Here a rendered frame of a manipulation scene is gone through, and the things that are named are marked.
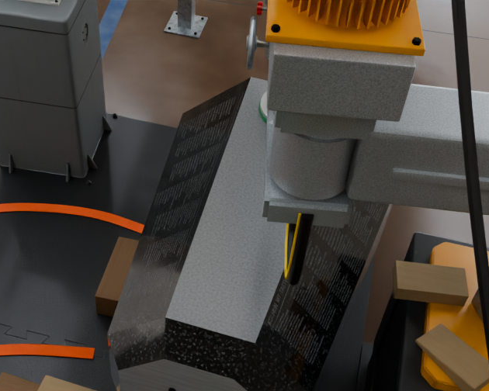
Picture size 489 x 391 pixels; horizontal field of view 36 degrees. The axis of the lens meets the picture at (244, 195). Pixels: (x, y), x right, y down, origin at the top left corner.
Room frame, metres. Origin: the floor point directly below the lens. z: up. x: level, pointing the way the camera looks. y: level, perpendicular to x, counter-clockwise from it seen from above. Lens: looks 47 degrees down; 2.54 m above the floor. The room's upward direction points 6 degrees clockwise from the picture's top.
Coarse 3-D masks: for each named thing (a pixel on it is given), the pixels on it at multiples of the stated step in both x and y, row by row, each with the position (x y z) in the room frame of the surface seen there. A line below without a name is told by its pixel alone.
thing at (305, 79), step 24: (288, 48) 1.09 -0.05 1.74; (312, 48) 1.10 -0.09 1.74; (336, 48) 1.11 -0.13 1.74; (288, 72) 1.07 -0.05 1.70; (312, 72) 1.07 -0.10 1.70; (336, 72) 1.07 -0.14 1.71; (360, 72) 1.08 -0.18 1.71; (384, 72) 1.08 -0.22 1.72; (408, 72) 1.08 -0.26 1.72; (288, 96) 1.07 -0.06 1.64; (312, 96) 1.07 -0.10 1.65; (336, 96) 1.07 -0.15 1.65; (360, 96) 1.08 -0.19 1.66; (384, 96) 1.08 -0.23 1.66; (384, 120) 1.08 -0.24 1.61
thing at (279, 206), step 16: (272, 112) 1.43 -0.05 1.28; (288, 112) 1.14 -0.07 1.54; (272, 128) 1.39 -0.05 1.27; (288, 128) 1.14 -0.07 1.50; (304, 128) 1.14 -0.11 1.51; (320, 128) 1.14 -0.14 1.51; (336, 128) 1.15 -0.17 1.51; (352, 128) 1.15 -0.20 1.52; (368, 128) 1.15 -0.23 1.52; (272, 192) 1.17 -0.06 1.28; (272, 208) 1.14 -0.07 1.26; (288, 208) 1.14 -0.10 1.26; (304, 208) 1.14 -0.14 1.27; (320, 208) 1.15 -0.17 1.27; (336, 208) 1.15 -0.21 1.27; (320, 224) 1.15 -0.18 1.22; (336, 224) 1.15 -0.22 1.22
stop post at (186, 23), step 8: (184, 0) 3.53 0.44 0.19; (192, 0) 3.54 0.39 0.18; (184, 8) 3.53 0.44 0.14; (192, 8) 3.55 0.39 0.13; (176, 16) 3.62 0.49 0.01; (184, 16) 3.53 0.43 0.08; (192, 16) 3.55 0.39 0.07; (200, 16) 3.65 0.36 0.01; (168, 24) 3.54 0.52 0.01; (176, 24) 3.55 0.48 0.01; (184, 24) 3.53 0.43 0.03; (192, 24) 3.56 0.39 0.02; (200, 24) 3.57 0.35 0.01; (168, 32) 3.48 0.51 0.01; (176, 32) 3.48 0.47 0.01; (184, 32) 3.49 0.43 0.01; (192, 32) 3.49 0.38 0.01; (200, 32) 3.50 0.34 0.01
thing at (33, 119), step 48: (0, 0) 2.40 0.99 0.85; (96, 0) 2.69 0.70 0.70; (0, 48) 2.33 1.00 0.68; (48, 48) 2.32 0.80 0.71; (96, 48) 2.64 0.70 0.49; (0, 96) 2.33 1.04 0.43; (48, 96) 2.32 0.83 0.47; (96, 96) 2.58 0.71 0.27; (0, 144) 2.33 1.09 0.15; (48, 144) 2.32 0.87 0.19; (96, 144) 2.52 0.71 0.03
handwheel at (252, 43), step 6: (252, 18) 1.80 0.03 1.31; (252, 24) 1.77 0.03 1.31; (252, 30) 1.75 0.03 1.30; (252, 36) 1.73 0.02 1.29; (246, 42) 1.76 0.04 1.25; (252, 42) 1.72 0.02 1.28; (258, 42) 1.77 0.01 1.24; (264, 42) 1.78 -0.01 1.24; (246, 48) 1.76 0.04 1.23; (252, 48) 1.71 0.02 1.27; (252, 54) 1.71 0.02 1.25; (252, 60) 1.71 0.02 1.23; (252, 66) 1.72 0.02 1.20
